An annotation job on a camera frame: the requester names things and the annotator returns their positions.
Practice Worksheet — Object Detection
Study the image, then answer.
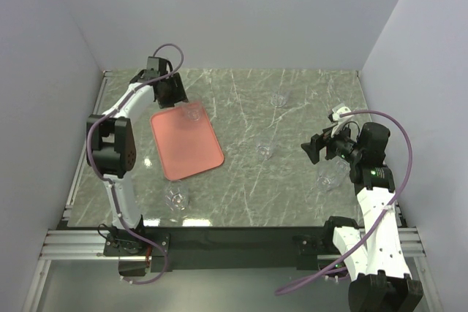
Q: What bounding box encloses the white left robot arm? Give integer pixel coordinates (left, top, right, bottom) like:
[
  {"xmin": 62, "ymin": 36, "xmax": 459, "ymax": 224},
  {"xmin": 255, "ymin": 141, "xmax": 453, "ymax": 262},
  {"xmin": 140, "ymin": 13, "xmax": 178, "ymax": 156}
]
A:
[{"xmin": 86, "ymin": 55, "xmax": 189, "ymax": 255}]

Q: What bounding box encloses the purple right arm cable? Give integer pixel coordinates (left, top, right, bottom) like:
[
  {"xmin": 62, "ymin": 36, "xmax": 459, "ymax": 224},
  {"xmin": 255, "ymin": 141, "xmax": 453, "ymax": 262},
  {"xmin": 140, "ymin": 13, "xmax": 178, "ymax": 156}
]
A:
[{"xmin": 274, "ymin": 109, "xmax": 413, "ymax": 295}]

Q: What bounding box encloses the clear glass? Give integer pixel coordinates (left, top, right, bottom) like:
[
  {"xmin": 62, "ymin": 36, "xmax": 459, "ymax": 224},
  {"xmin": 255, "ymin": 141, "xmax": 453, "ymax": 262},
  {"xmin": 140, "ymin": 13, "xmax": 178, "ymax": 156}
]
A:
[
  {"xmin": 164, "ymin": 180, "xmax": 189, "ymax": 211},
  {"xmin": 270, "ymin": 91, "xmax": 290, "ymax": 107},
  {"xmin": 181, "ymin": 92, "xmax": 203, "ymax": 121}
]

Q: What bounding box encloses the clear glass table centre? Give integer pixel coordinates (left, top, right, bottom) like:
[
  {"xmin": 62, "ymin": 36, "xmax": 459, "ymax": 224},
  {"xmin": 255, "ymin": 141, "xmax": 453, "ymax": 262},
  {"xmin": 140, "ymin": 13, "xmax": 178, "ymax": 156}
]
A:
[{"xmin": 255, "ymin": 140, "xmax": 276, "ymax": 161}]

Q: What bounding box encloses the pink plastic tray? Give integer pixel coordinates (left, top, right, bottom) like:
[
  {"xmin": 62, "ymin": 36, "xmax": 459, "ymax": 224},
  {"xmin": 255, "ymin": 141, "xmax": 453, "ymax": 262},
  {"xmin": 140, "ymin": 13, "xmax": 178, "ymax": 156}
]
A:
[{"xmin": 150, "ymin": 106, "xmax": 224, "ymax": 181}]

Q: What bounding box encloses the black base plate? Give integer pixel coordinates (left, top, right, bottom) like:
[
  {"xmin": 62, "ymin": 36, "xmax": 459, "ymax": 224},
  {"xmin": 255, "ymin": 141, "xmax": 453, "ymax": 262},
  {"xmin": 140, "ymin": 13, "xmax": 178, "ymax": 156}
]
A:
[{"xmin": 103, "ymin": 227, "xmax": 339, "ymax": 275}]

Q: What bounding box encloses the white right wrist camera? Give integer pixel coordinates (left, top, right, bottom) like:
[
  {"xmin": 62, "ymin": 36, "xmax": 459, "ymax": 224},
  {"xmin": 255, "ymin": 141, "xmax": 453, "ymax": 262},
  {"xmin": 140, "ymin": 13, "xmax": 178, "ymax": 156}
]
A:
[{"xmin": 328, "ymin": 103, "xmax": 352, "ymax": 123}]

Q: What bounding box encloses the clear glass under right arm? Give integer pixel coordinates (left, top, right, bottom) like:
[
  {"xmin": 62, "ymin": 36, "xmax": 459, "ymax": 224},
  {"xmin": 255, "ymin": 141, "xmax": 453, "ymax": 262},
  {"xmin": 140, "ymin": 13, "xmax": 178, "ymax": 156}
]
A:
[{"xmin": 316, "ymin": 159, "xmax": 350, "ymax": 193}]

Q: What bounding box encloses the aluminium mounting rail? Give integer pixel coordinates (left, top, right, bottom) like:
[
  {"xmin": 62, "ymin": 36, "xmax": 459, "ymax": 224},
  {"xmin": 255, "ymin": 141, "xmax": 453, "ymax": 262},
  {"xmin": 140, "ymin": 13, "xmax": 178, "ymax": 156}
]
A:
[{"xmin": 21, "ymin": 180, "xmax": 429, "ymax": 312}]

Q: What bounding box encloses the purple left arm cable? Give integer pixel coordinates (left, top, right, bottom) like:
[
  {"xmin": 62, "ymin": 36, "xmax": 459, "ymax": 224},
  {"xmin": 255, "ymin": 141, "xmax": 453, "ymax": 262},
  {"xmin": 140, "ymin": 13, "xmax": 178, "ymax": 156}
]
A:
[{"xmin": 87, "ymin": 43, "xmax": 184, "ymax": 285}]

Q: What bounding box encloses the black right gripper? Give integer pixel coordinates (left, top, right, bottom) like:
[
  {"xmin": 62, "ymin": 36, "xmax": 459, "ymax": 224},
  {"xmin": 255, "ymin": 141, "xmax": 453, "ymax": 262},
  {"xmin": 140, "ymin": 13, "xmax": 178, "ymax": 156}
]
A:
[{"xmin": 301, "ymin": 121, "xmax": 363, "ymax": 164}]

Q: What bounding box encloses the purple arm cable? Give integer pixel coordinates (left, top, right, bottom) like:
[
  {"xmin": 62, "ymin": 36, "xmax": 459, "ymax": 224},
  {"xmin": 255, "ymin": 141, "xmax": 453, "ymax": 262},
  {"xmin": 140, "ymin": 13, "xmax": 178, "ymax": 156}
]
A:
[
  {"xmin": 87, "ymin": 43, "xmax": 184, "ymax": 285},
  {"xmin": 274, "ymin": 109, "xmax": 413, "ymax": 295}
]

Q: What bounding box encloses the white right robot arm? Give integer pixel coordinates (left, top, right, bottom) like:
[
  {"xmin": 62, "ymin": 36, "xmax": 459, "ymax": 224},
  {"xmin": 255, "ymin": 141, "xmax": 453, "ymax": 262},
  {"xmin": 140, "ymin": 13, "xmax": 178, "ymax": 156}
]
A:
[{"xmin": 301, "ymin": 122, "xmax": 423, "ymax": 311}]

